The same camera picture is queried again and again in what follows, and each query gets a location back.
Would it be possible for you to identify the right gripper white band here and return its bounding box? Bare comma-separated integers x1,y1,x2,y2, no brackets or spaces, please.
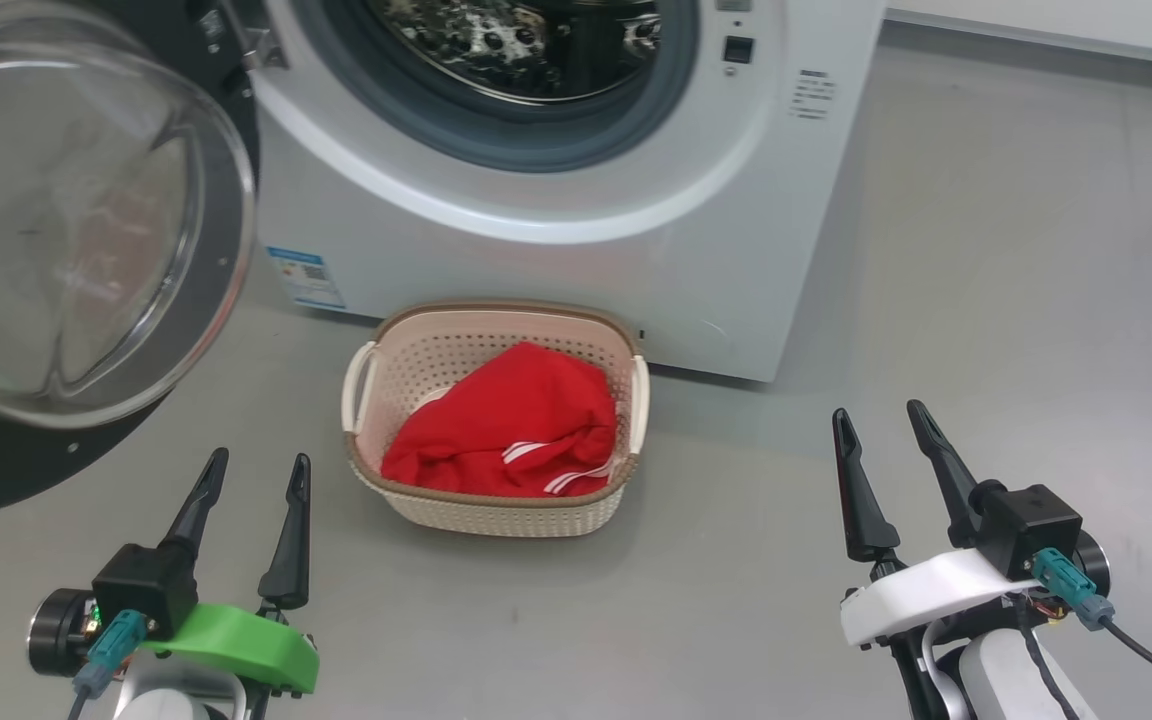
832,400,1037,720

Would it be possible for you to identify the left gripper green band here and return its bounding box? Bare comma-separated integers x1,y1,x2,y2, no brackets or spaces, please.
136,447,321,720

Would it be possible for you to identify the red garment with white stripes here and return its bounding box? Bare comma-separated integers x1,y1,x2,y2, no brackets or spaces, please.
381,341,619,499

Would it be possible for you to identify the black round glass washer door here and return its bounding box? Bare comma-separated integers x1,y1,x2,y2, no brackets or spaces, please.
0,0,262,523

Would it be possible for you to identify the cream perforated basket brown rim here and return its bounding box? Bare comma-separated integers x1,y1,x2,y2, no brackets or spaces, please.
341,299,651,539

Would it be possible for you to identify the white front-load washing machine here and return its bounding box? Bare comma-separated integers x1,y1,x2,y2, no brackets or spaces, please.
191,0,887,384

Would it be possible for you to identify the blue energy label sticker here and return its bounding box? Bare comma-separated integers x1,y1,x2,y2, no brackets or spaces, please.
266,246,347,311

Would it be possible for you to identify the printed text label sticker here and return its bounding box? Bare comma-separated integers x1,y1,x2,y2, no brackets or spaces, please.
791,68,835,121

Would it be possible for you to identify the white panel board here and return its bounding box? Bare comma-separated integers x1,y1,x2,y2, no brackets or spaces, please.
884,0,1152,71

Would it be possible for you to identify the left camera cable teal plug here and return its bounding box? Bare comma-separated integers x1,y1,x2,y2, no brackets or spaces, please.
66,610,149,720

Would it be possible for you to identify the camera cable teal plug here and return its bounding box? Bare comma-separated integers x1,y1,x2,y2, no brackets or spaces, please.
1031,548,1152,706
66,610,149,720

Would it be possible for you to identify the right camera cable teal plug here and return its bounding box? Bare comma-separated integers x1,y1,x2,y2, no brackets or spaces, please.
1031,548,1152,706

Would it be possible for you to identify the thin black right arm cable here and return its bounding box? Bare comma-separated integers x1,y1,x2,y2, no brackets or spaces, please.
1011,595,1082,720

